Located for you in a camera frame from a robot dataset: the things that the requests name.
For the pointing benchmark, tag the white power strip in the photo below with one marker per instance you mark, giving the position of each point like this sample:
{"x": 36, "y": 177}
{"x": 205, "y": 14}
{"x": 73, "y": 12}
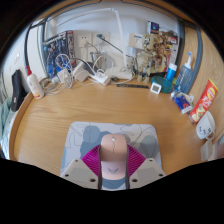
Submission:
{"x": 100, "y": 79}

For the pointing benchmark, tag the pink computer mouse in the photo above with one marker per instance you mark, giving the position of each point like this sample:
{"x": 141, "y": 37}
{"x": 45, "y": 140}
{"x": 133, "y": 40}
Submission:
{"x": 113, "y": 155}

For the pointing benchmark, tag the black bag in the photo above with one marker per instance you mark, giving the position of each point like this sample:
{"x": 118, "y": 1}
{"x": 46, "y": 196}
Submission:
{"x": 18, "y": 91}

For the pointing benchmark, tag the red chips can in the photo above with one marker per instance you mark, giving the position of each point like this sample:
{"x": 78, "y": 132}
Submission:
{"x": 204, "y": 101}

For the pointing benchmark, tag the white power adapter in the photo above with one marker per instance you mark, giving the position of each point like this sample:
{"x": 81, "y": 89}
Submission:
{"x": 80, "y": 71}

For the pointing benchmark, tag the black ruler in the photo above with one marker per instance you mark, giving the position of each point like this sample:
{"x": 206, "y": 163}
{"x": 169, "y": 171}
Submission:
{"x": 132, "y": 86}

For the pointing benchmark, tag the glass jar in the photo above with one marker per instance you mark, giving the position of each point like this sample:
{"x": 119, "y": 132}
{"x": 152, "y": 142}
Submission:
{"x": 98, "y": 61}

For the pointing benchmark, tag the white red-capped pump bottle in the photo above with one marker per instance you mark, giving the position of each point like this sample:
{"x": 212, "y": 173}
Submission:
{"x": 35, "y": 86}

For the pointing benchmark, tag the white wall socket plate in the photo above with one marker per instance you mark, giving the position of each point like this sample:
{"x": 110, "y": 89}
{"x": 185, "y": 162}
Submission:
{"x": 85, "y": 40}
{"x": 101, "y": 41}

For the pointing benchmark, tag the pale checked bedding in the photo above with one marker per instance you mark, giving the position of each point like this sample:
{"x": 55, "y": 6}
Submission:
{"x": 5, "y": 130}

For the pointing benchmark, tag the white mug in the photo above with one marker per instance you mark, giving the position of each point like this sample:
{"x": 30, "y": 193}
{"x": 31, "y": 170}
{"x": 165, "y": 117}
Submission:
{"x": 205, "y": 126}

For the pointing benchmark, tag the white charger block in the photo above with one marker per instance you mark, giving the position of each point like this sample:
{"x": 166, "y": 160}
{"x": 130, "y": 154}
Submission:
{"x": 64, "y": 76}

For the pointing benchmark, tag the teal round dish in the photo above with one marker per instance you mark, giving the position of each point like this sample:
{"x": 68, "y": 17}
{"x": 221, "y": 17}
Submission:
{"x": 165, "y": 85}

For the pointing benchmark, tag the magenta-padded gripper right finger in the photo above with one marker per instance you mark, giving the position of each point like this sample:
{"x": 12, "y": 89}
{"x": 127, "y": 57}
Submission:
{"x": 150, "y": 173}

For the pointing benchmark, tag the blue tissue packet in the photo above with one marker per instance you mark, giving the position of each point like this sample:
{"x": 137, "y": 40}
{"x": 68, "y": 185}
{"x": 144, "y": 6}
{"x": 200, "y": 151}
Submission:
{"x": 182, "y": 102}

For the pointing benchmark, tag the beige robot model figure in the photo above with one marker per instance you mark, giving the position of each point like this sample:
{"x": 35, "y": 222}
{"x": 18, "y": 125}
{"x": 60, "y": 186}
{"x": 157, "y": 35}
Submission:
{"x": 151, "y": 56}

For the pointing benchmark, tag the blue spray bottle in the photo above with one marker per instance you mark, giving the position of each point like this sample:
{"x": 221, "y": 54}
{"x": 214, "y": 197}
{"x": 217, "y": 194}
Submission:
{"x": 184, "y": 78}

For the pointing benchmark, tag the clear plastic cup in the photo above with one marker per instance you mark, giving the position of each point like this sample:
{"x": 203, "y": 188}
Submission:
{"x": 210, "y": 150}

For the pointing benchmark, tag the small white cube clock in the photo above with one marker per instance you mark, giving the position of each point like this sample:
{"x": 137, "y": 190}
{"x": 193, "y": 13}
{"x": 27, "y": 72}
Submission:
{"x": 155, "y": 88}

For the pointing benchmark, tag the grey blue-blotched mouse pad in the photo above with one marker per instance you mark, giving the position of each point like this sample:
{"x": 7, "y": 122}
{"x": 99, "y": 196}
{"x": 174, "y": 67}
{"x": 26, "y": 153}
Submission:
{"x": 83, "y": 136}

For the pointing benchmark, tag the robot model kit box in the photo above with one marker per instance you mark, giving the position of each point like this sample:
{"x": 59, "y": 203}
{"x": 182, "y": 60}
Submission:
{"x": 55, "y": 50}

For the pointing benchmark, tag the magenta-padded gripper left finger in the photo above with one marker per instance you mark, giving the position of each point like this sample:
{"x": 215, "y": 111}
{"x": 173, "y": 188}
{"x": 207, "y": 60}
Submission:
{"x": 76, "y": 173}

